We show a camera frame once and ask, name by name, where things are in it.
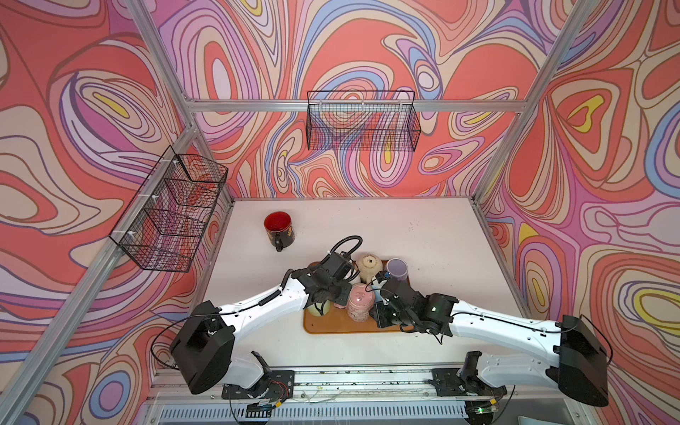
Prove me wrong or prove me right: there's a pink floral mug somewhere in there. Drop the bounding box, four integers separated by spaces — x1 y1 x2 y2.
336 283 375 322

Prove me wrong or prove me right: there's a black red mug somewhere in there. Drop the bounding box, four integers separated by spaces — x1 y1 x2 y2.
264 211 296 253

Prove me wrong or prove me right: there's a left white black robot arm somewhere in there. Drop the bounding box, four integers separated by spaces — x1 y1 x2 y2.
170 235 363 398

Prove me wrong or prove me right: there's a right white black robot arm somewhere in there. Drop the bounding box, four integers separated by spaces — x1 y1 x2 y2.
366 273 610 407

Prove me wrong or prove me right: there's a light green mug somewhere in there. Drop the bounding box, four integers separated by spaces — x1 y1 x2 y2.
306 301 332 317

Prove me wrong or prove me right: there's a purple mug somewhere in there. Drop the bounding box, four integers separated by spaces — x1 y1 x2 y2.
386 258 408 282

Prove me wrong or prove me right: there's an orange brown serving tray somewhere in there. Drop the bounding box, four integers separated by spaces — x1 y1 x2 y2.
303 260 400 335

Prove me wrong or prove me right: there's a beige ceramic teapot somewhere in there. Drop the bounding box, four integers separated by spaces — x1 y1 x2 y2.
356 254 384 283

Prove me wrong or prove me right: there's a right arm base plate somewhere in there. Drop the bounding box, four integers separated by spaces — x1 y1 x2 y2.
427 368 508 398

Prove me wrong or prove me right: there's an aluminium rail with vents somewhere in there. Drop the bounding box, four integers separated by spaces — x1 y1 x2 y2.
142 363 591 425

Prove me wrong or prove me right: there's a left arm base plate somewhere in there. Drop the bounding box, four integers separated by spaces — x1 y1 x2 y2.
221 369 296 404

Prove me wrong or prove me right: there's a back black wire basket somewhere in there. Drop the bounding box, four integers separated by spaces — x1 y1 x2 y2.
306 90 421 152

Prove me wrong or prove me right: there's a black wire basket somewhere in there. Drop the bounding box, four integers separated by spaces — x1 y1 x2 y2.
306 90 421 152
109 147 228 273

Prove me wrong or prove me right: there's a left black wire basket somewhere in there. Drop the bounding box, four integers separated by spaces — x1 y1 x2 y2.
109 147 228 273

